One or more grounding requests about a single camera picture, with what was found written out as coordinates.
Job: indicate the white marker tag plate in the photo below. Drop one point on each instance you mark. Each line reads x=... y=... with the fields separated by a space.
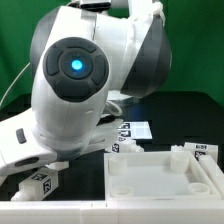
x=135 y=130

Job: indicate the white square tabletop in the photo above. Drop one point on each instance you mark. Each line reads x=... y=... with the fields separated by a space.
x=157 y=176

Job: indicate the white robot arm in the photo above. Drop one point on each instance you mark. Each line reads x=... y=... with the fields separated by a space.
x=80 y=56

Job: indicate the white right fence block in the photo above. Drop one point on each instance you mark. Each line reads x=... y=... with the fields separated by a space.
x=213 y=171

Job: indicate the white front fence bar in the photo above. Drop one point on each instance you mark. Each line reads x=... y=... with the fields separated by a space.
x=118 y=212

